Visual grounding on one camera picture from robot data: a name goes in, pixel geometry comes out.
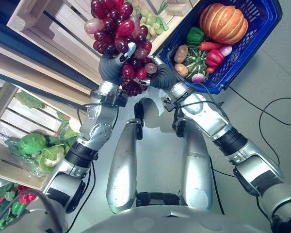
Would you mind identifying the brown potato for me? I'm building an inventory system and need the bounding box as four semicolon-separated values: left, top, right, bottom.
174;44;189;63
174;63;189;77

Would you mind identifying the pale green cabbage head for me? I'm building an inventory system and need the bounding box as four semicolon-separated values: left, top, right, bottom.
36;144;65;173

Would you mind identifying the red grape bunch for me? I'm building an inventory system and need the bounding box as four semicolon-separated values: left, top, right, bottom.
84;0;159;97

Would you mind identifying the wooden crate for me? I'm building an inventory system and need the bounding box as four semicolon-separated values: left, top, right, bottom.
6;0;201;83
0;76;88;191

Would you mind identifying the left silver robot leg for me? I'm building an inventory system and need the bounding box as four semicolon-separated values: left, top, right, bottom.
106;101;145;215

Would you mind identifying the green leaf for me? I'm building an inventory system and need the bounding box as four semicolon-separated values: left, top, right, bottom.
15;91;48;110

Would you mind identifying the green grape bunch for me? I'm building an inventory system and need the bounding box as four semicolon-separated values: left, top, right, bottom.
130;0;169;41

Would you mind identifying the blue plastic shopping basket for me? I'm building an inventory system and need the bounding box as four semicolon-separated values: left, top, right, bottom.
159;0;284;95

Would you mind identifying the black floor cable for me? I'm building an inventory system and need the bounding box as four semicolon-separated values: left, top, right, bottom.
210;85;291;216

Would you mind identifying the green striped squash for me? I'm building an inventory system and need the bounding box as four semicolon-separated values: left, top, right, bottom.
182;47;207;79

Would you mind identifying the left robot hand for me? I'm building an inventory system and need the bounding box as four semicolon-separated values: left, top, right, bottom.
98;41;138;86

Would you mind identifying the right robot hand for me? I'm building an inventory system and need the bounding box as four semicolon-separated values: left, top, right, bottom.
134;55;179;90

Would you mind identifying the silver robot leg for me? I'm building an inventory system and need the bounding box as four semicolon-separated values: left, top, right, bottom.
172;114;214;211
106;101;145;215

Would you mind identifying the silver robot torso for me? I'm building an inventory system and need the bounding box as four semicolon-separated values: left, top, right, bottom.
24;191;275;233

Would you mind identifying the orange pumpkin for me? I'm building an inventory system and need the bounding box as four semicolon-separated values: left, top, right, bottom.
199;3;249;45

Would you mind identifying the pink white radish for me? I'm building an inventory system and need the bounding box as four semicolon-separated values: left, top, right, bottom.
191;72;206;83
218;45;233;57

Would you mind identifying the red chili pepper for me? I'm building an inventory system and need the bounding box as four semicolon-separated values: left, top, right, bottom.
199;41;222;51

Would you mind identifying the red bell pepper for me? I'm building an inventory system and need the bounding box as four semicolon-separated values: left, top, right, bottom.
205;49;225;67

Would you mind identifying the small wooden block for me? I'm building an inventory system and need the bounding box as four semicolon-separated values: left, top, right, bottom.
165;1;192;17

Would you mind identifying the green bell pepper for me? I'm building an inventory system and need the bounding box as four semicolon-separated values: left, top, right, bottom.
186;26;206;45

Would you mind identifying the red pepper in crate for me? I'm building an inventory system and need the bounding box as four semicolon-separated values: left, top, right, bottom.
18;192;37;204

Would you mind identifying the right silver robot leg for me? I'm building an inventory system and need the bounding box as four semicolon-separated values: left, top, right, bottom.
172;114;214;211

